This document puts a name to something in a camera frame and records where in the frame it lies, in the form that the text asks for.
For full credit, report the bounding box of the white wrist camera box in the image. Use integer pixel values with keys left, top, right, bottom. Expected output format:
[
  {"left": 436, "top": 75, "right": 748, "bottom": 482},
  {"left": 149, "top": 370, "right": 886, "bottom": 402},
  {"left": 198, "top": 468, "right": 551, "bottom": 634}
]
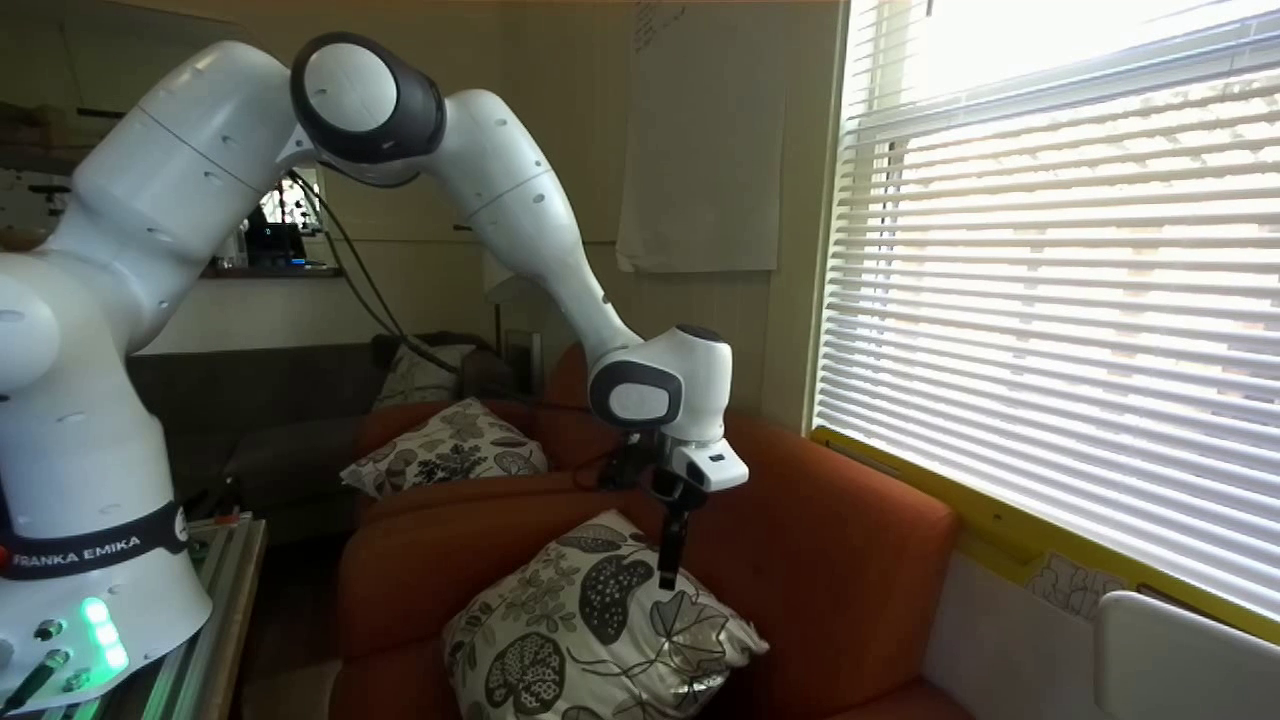
[{"left": 666, "top": 441, "right": 750, "bottom": 496}]

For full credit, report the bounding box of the white paper sheet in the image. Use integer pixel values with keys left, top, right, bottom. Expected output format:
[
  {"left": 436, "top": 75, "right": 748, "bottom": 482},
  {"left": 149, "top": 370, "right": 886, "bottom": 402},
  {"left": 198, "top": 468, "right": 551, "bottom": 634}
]
[{"left": 615, "top": 0, "right": 789, "bottom": 280}]

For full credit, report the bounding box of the cluttered wall shelf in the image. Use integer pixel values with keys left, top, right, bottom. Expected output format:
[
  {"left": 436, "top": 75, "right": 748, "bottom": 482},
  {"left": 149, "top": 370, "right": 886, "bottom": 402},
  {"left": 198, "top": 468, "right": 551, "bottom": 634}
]
[{"left": 0, "top": 96, "right": 351, "bottom": 284}]

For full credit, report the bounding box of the metal robot stand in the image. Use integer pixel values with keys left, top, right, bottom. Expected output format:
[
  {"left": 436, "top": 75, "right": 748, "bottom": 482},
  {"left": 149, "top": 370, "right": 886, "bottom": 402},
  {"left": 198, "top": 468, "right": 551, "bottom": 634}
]
[{"left": 74, "top": 513, "right": 271, "bottom": 720}]

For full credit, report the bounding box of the leaf print white cushion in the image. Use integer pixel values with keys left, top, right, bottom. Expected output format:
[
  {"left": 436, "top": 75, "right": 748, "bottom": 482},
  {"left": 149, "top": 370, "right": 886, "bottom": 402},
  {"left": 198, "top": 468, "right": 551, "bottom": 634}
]
[
  {"left": 438, "top": 507, "right": 773, "bottom": 720},
  {"left": 335, "top": 396, "right": 551, "bottom": 499}
]

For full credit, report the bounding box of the white window blind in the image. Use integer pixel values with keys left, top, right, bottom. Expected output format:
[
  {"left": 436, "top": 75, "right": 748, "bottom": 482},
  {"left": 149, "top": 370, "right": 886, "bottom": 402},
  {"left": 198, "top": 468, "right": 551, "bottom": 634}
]
[{"left": 809, "top": 0, "right": 1280, "bottom": 628}]

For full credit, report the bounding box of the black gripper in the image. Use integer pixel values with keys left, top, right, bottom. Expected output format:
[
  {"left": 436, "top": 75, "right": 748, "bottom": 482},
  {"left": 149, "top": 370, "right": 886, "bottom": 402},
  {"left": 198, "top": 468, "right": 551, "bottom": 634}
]
[{"left": 599, "top": 426, "right": 711, "bottom": 597}]

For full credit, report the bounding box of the dark grey sofa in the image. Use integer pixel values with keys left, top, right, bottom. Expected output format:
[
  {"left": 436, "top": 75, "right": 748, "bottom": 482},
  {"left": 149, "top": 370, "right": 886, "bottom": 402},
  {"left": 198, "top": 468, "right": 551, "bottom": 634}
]
[{"left": 125, "top": 335, "right": 402, "bottom": 540}]

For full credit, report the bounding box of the pale grey cushion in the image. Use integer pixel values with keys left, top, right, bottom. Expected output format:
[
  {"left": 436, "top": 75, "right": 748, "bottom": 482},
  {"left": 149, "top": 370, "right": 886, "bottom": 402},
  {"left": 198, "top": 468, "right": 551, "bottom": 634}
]
[{"left": 376, "top": 335, "right": 480, "bottom": 413}]

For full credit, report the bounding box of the yellow window sill strip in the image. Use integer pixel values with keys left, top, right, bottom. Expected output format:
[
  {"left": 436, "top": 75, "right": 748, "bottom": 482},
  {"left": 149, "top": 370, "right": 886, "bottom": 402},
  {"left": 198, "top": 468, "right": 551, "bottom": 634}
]
[{"left": 809, "top": 421, "right": 1280, "bottom": 650}]

